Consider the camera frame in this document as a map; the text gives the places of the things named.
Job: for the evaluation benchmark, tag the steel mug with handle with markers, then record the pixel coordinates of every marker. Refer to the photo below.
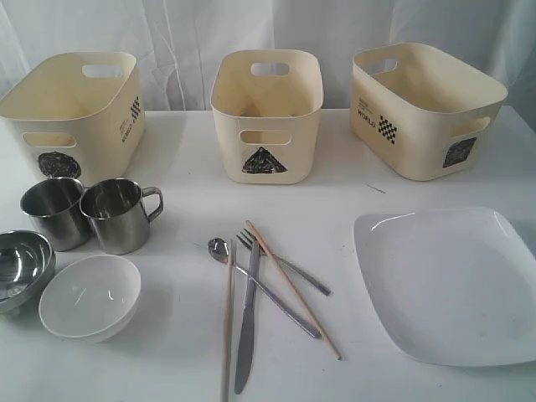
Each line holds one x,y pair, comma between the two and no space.
120,211

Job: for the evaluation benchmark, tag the steel table knife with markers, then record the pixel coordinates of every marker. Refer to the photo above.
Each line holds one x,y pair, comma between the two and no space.
247,340

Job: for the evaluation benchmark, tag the white square plate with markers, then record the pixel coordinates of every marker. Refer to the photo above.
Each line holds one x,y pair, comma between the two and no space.
453,287

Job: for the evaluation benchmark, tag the stainless steel bowl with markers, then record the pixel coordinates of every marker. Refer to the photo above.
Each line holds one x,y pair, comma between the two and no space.
28,265

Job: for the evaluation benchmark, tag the cream bin with triangle mark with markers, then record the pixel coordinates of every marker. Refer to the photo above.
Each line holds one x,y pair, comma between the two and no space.
267,106

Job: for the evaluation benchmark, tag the cream bin with square mark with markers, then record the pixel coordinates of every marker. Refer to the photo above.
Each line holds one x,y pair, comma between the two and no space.
421,110

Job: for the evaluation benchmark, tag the steel spoon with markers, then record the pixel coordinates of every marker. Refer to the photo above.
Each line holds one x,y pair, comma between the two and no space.
219,250

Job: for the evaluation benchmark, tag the cream bin with circle mark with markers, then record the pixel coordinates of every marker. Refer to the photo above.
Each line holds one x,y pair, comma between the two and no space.
78,115

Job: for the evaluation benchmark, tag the wooden chopstick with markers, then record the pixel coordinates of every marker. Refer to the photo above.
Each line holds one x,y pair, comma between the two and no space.
228,325
299,297

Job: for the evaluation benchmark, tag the steel fork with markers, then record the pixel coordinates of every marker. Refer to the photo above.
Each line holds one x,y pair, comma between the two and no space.
246,239

